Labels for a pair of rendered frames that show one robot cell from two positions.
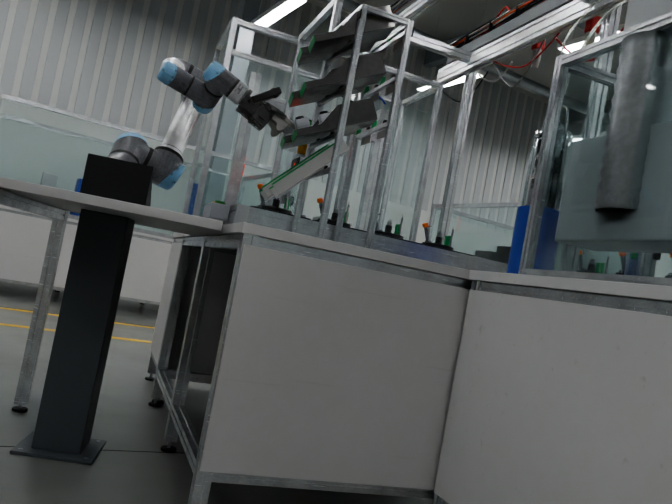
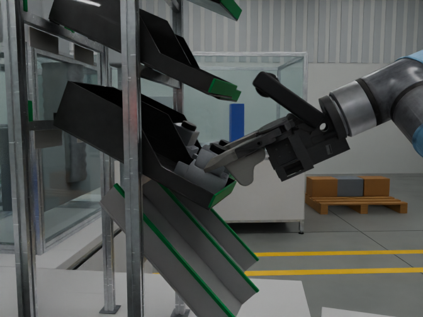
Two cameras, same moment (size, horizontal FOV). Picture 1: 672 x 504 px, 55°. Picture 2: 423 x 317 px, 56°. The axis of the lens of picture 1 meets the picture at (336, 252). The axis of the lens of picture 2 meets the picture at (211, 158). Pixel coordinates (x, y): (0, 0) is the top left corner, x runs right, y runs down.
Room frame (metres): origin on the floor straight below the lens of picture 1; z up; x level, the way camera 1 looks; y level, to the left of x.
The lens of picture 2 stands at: (2.86, 0.51, 1.32)
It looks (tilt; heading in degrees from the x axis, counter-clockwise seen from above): 6 degrees down; 206
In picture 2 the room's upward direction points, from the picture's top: straight up
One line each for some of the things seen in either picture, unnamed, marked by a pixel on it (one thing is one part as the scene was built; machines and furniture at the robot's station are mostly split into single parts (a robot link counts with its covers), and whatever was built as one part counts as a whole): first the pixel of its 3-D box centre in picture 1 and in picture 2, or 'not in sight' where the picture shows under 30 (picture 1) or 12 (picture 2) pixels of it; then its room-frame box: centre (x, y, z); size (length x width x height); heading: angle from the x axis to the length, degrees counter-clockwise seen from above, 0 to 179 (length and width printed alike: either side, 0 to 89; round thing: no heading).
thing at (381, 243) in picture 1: (380, 251); not in sight; (2.75, -0.18, 0.91); 1.24 x 0.33 x 0.10; 109
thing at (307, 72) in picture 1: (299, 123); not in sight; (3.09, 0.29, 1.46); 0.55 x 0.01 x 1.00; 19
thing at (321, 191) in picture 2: not in sight; (352, 193); (-3.12, -0.15, 0.20); 1.20 x 0.80 x 0.41; 119
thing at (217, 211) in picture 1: (215, 212); not in sight; (2.60, 0.50, 0.93); 0.21 x 0.07 x 0.06; 19
